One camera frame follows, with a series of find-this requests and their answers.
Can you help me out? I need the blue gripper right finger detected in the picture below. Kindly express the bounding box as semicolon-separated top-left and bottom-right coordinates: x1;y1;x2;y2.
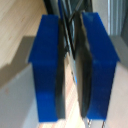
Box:
75;12;121;121

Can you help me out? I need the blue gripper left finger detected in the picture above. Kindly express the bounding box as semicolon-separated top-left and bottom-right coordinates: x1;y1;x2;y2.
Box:
27;13;68;123

